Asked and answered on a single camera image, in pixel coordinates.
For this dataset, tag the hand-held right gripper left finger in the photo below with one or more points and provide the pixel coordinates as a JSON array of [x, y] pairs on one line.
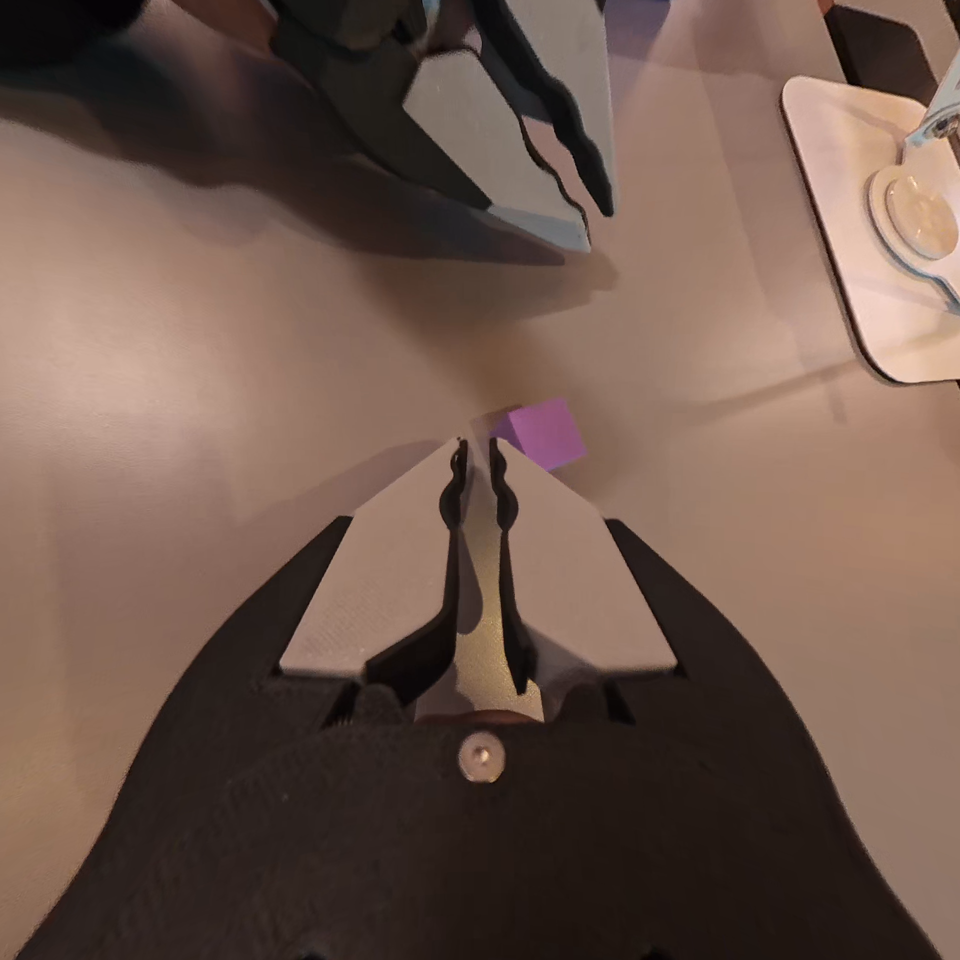
[[375, 585]]

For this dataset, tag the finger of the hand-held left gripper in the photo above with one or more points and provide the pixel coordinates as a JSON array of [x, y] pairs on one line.
[[570, 67], [480, 135]]

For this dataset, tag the purple foam cube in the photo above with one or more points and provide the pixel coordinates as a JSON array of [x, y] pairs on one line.
[[547, 435]]

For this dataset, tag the black table cover plate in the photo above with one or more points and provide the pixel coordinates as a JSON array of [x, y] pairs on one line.
[[877, 45]]

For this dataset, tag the white document stand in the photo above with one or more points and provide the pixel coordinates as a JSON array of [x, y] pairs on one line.
[[847, 225]]

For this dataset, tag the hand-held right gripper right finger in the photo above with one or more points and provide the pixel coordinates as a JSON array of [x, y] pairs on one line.
[[585, 585]]

